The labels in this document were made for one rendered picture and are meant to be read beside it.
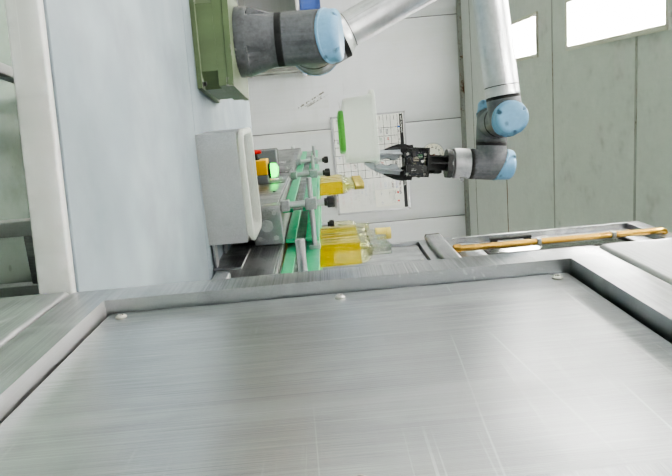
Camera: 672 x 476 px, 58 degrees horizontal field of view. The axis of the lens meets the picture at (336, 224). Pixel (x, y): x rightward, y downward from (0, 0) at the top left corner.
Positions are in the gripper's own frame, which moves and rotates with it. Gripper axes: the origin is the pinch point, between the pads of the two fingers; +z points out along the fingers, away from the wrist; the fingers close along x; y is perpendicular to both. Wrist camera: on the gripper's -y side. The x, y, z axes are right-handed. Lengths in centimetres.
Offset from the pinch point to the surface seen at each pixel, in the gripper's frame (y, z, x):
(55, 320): 104, 32, 15
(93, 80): 83, 37, -7
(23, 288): -3, 87, 35
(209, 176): 32.2, 33.6, 4.3
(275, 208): 12.2, 22.2, 11.5
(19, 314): 102, 36, 15
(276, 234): 11.5, 21.9, 17.6
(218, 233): 31.0, 32.0, 15.6
